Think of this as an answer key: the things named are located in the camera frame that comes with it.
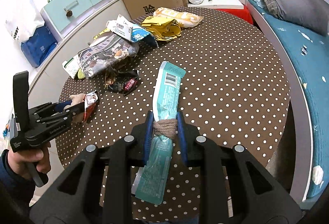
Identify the red white wrapper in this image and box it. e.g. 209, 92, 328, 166
68, 90, 99, 123

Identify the teal plastic snack wrapper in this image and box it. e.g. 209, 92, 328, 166
132, 61, 186, 205

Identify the newspaper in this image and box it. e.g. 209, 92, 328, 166
77, 31, 139, 79

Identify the blue white torn package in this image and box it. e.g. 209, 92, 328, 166
106, 15, 158, 47

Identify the person's left hand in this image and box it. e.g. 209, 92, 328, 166
7, 142, 51, 180

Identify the white curved cabinet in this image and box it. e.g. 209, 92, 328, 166
28, 0, 131, 108

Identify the white green small carton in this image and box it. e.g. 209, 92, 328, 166
62, 55, 80, 79

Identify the black red snack wrapper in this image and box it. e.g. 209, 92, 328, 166
104, 67, 139, 96

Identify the blue storage bag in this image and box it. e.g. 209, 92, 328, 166
21, 25, 57, 68

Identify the brown polka dot tablecloth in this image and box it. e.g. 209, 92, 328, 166
54, 7, 291, 224

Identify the yellow crumpled bag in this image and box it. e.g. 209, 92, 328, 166
140, 16, 181, 42

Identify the orange white plastic bag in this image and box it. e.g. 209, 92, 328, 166
153, 7, 204, 28

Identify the red white bench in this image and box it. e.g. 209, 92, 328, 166
188, 0, 254, 24

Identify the teal bed mattress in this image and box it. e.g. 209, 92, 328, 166
245, 0, 328, 209

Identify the grey folded blanket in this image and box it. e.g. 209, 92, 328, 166
263, 0, 328, 36

